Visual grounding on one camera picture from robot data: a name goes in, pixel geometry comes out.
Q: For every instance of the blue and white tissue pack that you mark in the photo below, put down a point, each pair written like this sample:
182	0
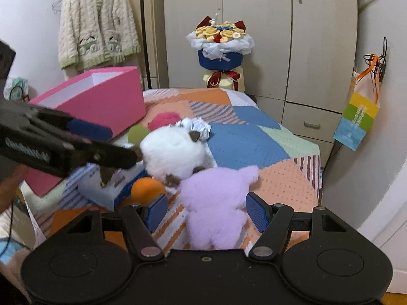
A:
101	193

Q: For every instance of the purple plush toy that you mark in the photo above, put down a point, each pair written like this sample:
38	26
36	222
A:
213	203

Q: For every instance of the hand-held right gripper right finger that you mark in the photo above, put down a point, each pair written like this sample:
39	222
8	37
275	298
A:
257	213

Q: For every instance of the patchwork quilt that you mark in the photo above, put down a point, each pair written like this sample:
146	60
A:
254	139

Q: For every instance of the pink cardboard box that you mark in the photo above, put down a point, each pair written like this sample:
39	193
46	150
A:
120	104

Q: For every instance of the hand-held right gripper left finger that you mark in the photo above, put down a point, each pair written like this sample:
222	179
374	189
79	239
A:
158	213

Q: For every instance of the small patterned bag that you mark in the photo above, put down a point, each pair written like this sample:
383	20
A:
17	89

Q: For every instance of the cream knitted cardigan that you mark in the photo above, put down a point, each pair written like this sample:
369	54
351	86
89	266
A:
95	22

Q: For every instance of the flower bouquet in blue wrap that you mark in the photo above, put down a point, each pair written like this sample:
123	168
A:
221	54

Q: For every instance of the orange plush ball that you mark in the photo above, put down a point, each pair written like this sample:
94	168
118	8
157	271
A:
147	189

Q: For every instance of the pink box lid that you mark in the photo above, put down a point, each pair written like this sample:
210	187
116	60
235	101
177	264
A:
41	181

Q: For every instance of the green plush ball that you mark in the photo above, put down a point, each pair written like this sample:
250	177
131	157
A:
136	132

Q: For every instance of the white door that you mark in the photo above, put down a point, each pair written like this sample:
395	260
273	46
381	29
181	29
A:
388	228

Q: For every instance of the magenta fluffy plush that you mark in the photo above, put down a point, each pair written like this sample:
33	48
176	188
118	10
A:
163	119

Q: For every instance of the white plush cat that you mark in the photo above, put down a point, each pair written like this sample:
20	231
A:
171	152

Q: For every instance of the black vertical pole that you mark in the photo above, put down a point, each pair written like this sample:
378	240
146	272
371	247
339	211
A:
144	31

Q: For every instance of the person's left hand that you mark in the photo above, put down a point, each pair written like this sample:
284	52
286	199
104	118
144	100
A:
12	184

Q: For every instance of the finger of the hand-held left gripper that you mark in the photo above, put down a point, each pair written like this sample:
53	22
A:
89	128
108	155

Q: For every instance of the beige wardrobe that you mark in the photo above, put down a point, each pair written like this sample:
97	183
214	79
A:
270	38

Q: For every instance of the light blue cloth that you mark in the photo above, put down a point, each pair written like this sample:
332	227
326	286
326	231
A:
8	249

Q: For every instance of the colourful striped paper bag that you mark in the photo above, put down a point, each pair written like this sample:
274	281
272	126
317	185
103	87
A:
359	114

